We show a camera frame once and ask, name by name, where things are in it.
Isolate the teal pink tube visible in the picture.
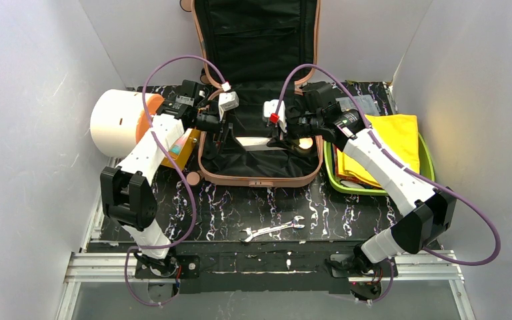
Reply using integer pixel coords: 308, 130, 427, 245
169, 135, 189, 157

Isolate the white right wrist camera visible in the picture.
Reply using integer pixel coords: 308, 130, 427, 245
262, 99, 287, 133

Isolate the aluminium frame rail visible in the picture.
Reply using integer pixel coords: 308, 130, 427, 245
56, 167, 191, 319

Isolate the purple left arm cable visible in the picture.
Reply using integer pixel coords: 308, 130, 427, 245
123, 55, 232, 308

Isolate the silver open-end wrench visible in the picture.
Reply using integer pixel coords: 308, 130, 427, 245
241, 215, 305, 243

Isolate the green plastic tray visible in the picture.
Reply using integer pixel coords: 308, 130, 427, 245
323, 134, 435, 197

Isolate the round copper compact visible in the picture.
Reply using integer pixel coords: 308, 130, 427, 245
297, 137, 314, 152

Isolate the yellow snack packet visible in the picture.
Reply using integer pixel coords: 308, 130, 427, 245
333, 113, 420, 191

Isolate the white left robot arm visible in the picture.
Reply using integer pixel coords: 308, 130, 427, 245
90, 80, 219, 260

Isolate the pink hard-shell suitcase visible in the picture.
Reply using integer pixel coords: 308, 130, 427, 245
185, 1, 323, 187

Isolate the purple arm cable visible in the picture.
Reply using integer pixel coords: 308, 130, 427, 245
274, 63, 503, 305
123, 55, 232, 308

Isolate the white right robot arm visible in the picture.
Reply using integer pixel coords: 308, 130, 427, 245
263, 90, 457, 267

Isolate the clear plastic screw box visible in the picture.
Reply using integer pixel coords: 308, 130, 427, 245
336, 95, 380, 116

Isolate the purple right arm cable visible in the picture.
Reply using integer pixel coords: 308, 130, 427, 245
274, 63, 503, 305

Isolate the cream cylindrical drum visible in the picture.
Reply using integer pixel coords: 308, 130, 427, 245
89, 89, 202, 171

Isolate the white toothpaste tube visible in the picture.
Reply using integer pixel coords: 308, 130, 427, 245
237, 137, 271, 151

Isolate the white printed garment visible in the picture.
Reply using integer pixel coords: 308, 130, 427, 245
339, 179, 373, 189

